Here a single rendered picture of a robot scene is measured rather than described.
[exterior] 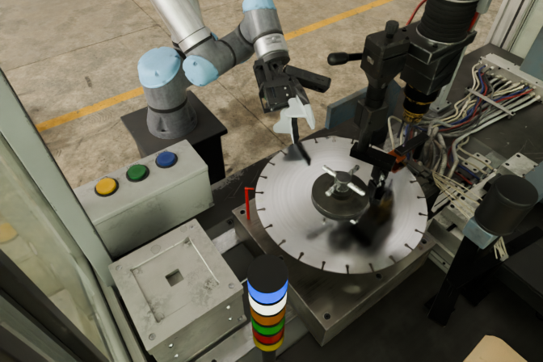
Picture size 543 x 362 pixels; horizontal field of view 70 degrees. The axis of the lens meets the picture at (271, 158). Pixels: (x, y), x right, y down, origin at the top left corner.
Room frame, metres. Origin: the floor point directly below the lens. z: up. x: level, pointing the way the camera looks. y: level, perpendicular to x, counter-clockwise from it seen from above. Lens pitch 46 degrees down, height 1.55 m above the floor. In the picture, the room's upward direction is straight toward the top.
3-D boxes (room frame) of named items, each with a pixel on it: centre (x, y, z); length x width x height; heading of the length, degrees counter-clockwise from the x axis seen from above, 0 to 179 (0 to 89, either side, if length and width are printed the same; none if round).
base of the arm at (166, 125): (0.92, 0.31, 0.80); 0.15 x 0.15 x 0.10
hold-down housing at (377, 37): (0.53, -0.18, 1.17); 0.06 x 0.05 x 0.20; 117
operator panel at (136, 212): (0.56, 0.29, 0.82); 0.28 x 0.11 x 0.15; 126
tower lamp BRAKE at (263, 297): (0.20, 0.00, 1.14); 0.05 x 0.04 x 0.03; 36
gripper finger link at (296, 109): (0.64, -0.06, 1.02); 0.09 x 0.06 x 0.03; 19
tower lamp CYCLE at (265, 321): (0.20, 0.00, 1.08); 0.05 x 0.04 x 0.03; 36
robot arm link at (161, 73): (0.92, 0.30, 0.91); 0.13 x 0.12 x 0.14; 143
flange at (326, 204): (0.47, -0.13, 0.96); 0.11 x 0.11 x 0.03
